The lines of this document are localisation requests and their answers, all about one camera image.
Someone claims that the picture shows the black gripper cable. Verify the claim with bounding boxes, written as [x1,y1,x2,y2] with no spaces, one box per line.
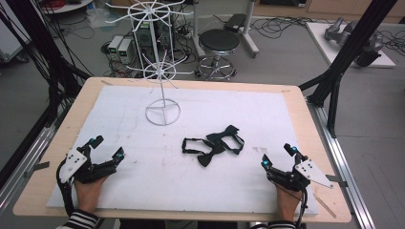
[55,158,76,218]
[295,186,309,229]

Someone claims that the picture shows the grey robot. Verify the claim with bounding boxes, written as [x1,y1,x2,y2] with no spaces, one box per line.
[323,16,385,68]

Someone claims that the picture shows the white floor platform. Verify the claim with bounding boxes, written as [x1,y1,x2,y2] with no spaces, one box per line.
[305,21,397,69]

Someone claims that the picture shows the black metal frame with cables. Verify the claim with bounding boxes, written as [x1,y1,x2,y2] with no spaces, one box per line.
[0,0,93,129]

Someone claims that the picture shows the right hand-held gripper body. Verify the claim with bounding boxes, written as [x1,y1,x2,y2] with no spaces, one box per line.
[266,158,334,192]

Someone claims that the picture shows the grey power supply unit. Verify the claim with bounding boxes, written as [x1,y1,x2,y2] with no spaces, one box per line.
[117,37,134,65]
[106,34,125,61]

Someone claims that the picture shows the person's right hand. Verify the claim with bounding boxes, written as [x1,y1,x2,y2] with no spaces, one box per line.
[274,183,304,222]

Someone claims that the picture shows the white foam mat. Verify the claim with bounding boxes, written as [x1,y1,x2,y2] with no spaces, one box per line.
[46,84,319,216]

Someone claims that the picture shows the wooden table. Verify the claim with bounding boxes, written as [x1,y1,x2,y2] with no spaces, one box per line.
[12,76,352,224]

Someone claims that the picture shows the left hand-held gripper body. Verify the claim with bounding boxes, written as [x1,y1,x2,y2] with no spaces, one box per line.
[56,146,117,185]

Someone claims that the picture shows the white wire display rack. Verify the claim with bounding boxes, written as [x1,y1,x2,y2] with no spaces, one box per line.
[104,0,195,127]

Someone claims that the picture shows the white panel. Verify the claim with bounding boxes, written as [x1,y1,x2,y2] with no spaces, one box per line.
[0,18,32,63]

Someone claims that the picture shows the aluminium rail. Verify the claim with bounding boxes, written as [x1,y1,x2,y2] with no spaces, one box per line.
[306,100,377,229]
[0,104,71,213]

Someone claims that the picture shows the round white table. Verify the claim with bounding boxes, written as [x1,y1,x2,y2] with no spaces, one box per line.
[39,0,95,15]

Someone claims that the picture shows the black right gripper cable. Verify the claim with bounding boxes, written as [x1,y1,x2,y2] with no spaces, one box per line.
[295,186,309,229]

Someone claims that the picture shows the person's left hand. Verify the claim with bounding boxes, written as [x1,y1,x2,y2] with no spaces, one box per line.
[74,176,108,214]

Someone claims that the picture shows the grey metal bracket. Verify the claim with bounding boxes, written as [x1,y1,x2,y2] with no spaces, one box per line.
[325,174,349,188]
[24,160,52,179]

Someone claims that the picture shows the thin wooden stick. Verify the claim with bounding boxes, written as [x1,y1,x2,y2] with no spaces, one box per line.
[312,190,338,219]

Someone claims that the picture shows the tangle of black floor cables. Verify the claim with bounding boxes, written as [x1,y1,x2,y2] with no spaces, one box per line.
[250,15,320,41]

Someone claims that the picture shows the clear plastic bag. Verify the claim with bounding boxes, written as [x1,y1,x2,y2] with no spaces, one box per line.
[86,7,113,31]

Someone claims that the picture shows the black round stool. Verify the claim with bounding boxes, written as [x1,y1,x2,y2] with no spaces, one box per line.
[194,28,242,82]

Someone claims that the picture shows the computer tower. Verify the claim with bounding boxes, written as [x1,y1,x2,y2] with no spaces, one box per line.
[135,20,175,52]

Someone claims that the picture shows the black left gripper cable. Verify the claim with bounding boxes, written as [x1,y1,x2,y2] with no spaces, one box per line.
[55,158,76,218]

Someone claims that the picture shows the black box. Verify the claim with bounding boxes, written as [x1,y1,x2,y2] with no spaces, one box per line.
[223,12,248,34]

